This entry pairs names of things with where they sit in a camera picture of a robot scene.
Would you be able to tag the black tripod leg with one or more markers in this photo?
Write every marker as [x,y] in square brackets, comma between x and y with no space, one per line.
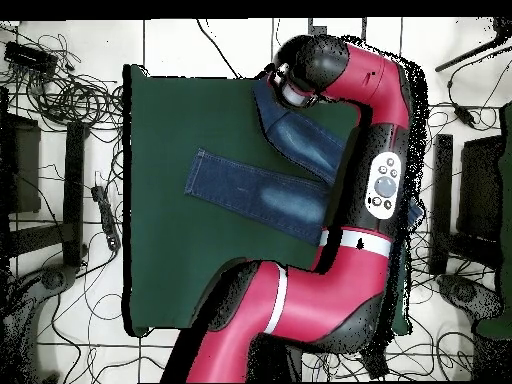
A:
[468,54]

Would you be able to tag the small dark grey box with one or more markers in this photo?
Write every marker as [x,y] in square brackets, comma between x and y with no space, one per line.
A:
[317,30]

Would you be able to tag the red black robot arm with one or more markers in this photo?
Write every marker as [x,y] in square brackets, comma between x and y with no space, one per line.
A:
[320,300]

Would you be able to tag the green cloth sheet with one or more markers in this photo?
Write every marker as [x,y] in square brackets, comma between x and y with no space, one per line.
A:
[506,200]

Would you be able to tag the blue denim jeans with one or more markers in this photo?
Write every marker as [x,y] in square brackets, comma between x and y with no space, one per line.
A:
[240,184]

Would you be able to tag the black oblong box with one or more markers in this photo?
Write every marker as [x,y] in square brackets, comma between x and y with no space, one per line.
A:
[376,366]

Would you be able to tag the black power adapter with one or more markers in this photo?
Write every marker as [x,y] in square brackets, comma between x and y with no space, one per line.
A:
[464,115]

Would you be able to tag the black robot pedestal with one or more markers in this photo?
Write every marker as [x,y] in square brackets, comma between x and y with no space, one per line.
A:
[276,360]

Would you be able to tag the dark green table cloth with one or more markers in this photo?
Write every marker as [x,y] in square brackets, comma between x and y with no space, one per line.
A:
[180,260]

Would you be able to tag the grey square frame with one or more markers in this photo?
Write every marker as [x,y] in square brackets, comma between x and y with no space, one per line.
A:
[363,28]

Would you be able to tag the black power strip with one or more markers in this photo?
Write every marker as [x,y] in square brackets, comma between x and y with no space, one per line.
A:
[107,216]

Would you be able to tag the black chair base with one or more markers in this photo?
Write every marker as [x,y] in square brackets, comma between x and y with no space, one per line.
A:
[464,292]
[52,280]

